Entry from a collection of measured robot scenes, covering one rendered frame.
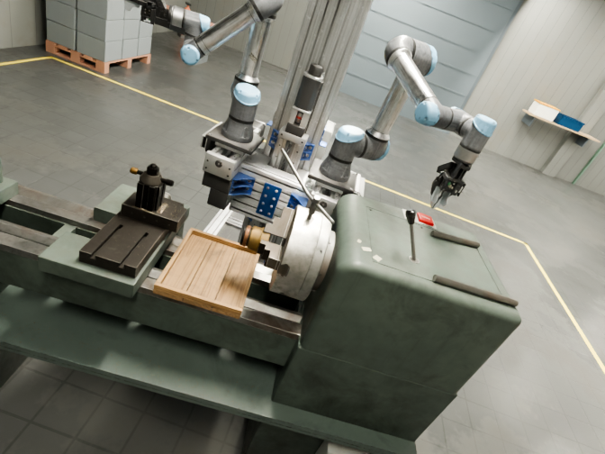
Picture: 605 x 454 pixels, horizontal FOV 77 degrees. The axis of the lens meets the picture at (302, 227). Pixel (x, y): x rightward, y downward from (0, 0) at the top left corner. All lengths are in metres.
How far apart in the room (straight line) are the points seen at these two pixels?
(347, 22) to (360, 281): 1.14
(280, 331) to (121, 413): 1.00
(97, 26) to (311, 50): 4.43
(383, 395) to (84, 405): 1.34
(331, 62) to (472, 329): 1.24
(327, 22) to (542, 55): 8.63
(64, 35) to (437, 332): 5.86
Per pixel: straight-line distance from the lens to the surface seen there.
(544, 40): 10.20
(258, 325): 1.37
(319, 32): 1.87
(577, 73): 10.57
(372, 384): 1.48
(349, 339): 1.30
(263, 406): 1.58
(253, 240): 1.30
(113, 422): 2.10
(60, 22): 6.33
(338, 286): 1.15
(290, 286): 1.25
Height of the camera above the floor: 1.85
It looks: 31 degrees down
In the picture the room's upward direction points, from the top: 22 degrees clockwise
